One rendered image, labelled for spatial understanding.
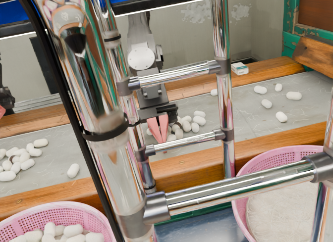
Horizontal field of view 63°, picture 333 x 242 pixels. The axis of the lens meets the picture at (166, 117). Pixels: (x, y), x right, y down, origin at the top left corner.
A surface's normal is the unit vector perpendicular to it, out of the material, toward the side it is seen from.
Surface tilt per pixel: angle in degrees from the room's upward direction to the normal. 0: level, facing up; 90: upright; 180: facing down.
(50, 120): 45
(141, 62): 41
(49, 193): 0
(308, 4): 90
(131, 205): 90
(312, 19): 90
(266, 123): 0
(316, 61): 67
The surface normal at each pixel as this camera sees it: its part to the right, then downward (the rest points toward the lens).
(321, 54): -0.96, -0.14
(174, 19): 0.19, 0.45
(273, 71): 0.00, -0.29
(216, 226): -0.16, -0.86
